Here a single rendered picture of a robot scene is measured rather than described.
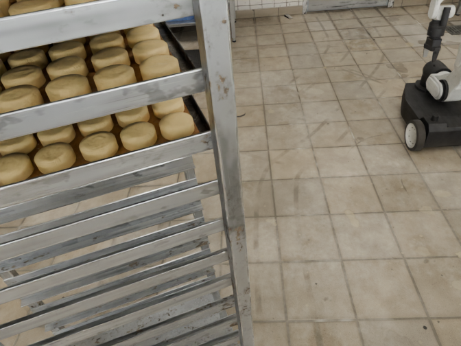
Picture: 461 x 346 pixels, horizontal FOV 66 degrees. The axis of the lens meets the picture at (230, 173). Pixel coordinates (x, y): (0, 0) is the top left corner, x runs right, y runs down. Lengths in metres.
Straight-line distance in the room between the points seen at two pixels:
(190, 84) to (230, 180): 0.15
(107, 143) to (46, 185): 0.09
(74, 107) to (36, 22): 0.09
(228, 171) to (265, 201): 1.60
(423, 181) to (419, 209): 0.24
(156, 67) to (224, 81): 0.10
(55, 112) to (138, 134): 0.12
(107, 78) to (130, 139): 0.09
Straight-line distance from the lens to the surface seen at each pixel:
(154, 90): 0.43
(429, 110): 2.72
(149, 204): 0.53
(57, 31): 0.40
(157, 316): 1.58
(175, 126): 0.51
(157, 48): 0.52
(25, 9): 0.44
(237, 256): 0.64
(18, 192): 0.51
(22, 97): 0.48
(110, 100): 0.43
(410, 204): 2.22
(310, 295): 1.75
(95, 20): 0.40
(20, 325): 0.73
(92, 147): 0.51
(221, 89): 0.42
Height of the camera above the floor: 1.52
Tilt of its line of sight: 42 degrees down
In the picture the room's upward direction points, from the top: 6 degrees counter-clockwise
